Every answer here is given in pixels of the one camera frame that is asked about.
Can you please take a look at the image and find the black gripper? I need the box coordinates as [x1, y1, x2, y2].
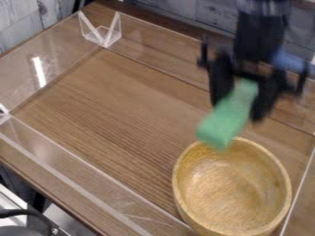
[196, 11, 309, 122]

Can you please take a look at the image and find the green rectangular block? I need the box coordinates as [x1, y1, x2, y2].
[196, 79, 259, 150]

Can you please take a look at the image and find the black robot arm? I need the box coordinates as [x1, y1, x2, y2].
[196, 0, 311, 124]

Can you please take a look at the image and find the brown wooden bowl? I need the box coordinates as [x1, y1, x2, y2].
[172, 137, 292, 236]

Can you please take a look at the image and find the clear acrylic corner bracket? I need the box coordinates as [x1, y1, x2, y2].
[77, 11, 121, 48]

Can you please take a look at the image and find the clear acrylic tray wall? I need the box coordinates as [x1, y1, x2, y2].
[0, 4, 315, 236]

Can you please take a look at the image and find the black cable bottom left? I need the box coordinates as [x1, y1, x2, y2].
[0, 208, 58, 236]

